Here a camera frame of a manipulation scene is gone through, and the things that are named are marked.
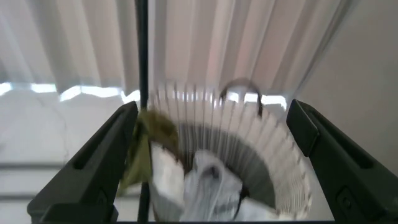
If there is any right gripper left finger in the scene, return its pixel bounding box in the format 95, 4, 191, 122
27, 101, 139, 223

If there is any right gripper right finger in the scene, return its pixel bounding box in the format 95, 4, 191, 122
285, 99, 398, 223

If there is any green long-sleeved shirt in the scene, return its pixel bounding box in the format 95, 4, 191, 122
119, 108, 184, 197

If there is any white laundry basket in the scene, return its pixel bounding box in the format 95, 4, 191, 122
147, 77, 313, 222

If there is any heap of clothes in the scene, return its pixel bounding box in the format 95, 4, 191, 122
149, 142, 280, 223

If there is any white curtain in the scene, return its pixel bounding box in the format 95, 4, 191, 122
0, 0, 355, 103

